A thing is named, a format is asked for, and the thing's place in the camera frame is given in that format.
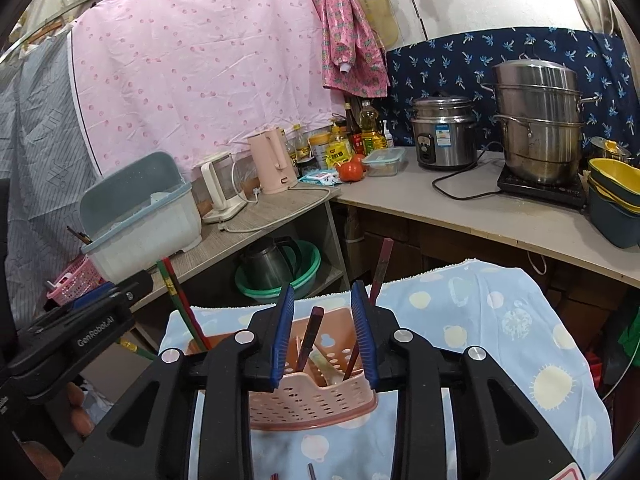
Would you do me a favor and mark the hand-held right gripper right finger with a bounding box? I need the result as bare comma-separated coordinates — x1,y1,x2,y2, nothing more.
350,280,586,480

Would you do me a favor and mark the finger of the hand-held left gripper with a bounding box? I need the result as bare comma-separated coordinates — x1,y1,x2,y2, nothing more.
31,282,117,332
116,272,154,307

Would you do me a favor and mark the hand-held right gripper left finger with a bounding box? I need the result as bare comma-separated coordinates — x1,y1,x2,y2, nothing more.
60,282,297,480

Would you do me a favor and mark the green chopstick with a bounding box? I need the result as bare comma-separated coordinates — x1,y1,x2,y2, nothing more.
117,340,158,362
156,259,201,351

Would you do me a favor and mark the purple chopstick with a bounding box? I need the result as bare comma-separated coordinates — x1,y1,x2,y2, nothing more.
295,306,326,373

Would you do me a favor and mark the pink perforated utensil holder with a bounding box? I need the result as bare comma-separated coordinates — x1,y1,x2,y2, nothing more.
187,306,379,432

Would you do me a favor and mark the brown chopstick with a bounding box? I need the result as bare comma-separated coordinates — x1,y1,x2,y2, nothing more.
345,237,396,382

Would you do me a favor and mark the person's left hand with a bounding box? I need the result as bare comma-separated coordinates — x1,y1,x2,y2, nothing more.
20,381,97,480

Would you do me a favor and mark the pink plastic basket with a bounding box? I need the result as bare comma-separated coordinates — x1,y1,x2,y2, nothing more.
47,255,104,307

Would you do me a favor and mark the white dish tub teal lid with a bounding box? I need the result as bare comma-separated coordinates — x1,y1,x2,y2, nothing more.
80,152,203,285

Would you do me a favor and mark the green plastic basin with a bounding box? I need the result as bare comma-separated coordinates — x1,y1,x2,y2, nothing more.
235,240,323,303

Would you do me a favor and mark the dark metal kettle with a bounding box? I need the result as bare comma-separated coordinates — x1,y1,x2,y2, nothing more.
239,236,301,291

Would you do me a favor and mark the blue printed tablecloth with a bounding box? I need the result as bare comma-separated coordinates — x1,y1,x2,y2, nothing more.
160,259,615,480

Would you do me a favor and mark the white electric kettle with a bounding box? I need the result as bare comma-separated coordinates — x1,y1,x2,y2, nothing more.
200,152,248,225

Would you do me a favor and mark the grey wooden shelf unit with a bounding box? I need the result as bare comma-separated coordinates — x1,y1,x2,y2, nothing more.
125,182,351,341

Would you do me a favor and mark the grey patterned sheet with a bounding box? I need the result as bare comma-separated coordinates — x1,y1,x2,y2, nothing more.
0,35,101,311

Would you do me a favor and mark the beige countertop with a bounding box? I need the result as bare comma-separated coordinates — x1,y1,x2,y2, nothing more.
330,145,640,291

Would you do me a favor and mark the blue wipes packet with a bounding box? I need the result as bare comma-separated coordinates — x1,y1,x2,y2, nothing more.
299,169,341,186

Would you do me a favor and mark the red tomato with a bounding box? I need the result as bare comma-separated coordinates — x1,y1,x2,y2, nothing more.
339,155,368,182

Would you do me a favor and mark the clear container teal lid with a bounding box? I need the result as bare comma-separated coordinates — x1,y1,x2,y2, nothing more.
362,147,406,177

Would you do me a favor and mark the pink electric kettle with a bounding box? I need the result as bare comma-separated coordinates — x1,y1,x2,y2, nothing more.
247,127,298,196

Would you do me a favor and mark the yellow tin can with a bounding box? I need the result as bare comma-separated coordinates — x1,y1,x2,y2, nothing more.
308,132,333,171

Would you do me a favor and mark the brown liquid bottle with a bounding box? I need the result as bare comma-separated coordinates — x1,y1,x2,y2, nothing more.
292,125,313,168

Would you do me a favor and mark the cooking oil bottle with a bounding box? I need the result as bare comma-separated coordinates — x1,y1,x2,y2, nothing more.
359,100,388,153

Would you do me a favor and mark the dark sauce bottle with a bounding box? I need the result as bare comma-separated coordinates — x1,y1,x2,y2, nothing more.
344,102,363,155

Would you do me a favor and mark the steel rice cooker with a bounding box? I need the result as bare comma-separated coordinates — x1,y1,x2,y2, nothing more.
411,95,478,171

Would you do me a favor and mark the pink dotted curtain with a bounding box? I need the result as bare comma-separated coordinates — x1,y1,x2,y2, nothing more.
67,0,346,176

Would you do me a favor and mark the black induction cooker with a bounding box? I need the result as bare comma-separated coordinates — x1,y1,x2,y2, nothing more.
497,167,587,211

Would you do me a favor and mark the green bag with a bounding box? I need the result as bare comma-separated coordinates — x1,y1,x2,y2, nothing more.
617,310,640,361

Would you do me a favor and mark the stacked steel steamer pot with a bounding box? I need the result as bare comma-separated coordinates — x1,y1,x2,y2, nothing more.
481,59,598,186

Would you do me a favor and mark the stack of yellow teal bowls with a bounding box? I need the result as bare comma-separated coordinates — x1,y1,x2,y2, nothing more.
586,157,640,250

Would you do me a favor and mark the navy printed cloth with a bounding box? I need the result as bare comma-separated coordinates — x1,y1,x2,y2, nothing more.
385,27,640,163

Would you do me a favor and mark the pink floral garment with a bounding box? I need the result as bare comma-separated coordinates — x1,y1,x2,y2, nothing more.
309,0,392,98

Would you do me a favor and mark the small steel lidded pot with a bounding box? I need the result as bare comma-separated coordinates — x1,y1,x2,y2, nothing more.
590,136,632,166

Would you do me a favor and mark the yellow cutting board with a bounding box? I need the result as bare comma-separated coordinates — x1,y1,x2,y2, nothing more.
357,0,401,51

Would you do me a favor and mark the dark utensil handle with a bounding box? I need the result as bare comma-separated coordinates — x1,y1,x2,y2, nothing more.
66,225,94,247

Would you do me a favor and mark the white power cable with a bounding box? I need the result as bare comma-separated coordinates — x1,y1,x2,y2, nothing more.
220,182,333,233

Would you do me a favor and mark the black power cord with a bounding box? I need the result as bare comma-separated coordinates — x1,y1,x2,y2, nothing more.
432,142,506,202

